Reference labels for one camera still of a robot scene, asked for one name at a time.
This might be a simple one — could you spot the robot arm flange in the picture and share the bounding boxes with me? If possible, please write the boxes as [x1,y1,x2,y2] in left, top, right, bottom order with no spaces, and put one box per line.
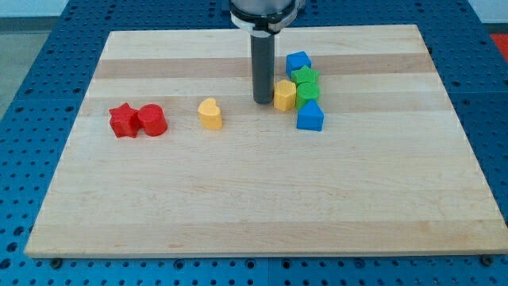
[229,0,306,37]

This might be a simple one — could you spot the blue cube block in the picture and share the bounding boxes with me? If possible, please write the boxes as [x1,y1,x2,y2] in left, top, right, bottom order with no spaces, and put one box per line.
[286,51,312,78]

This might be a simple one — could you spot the yellow heart block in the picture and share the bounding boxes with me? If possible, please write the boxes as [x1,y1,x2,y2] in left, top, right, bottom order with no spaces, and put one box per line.
[198,98,223,130]

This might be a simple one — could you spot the yellow hexagon block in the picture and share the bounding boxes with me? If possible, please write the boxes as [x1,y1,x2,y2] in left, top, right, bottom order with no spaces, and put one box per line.
[274,79,296,111]

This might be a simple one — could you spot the blue triangle block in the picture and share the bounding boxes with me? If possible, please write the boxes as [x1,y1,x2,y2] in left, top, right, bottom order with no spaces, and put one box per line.
[296,99,325,131]

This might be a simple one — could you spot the green cylinder block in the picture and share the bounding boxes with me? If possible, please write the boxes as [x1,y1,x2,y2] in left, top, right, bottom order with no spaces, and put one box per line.
[295,83,321,110]

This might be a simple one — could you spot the green star block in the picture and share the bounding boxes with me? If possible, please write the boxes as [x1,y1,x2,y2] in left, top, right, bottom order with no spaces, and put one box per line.
[291,65,320,86]

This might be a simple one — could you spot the wooden board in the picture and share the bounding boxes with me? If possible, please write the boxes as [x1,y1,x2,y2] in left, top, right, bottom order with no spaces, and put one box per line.
[25,25,507,258]

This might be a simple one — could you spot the grey cylindrical pointer tool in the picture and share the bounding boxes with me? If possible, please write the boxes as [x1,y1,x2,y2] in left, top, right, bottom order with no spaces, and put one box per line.
[250,30,275,104]

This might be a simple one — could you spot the red cylinder block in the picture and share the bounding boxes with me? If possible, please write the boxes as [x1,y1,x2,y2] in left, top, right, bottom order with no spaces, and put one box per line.
[137,104,167,137]

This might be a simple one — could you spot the red star block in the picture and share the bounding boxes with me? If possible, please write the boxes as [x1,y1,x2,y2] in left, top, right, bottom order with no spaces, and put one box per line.
[109,102,140,138]

